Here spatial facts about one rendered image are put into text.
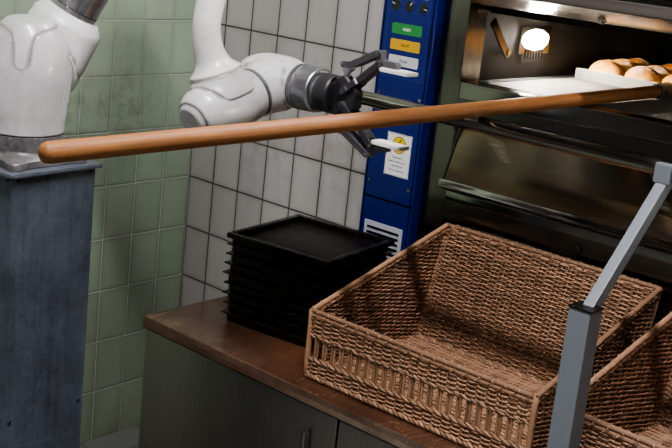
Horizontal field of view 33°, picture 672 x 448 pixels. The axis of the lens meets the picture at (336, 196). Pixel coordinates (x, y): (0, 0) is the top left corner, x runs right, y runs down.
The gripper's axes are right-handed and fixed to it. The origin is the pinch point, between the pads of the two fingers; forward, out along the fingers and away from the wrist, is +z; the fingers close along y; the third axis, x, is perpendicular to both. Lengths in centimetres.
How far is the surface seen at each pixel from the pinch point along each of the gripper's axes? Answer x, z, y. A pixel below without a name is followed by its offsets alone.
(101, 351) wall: -26, -117, 93
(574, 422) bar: 4, 45, 43
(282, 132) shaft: 37.3, 5.7, 0.2
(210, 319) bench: -11, -58, 61
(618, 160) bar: -18.2, 34.4, 3.2
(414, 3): -52, -41, -15
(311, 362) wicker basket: -5, -20, 57
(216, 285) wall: -54, -102, 74
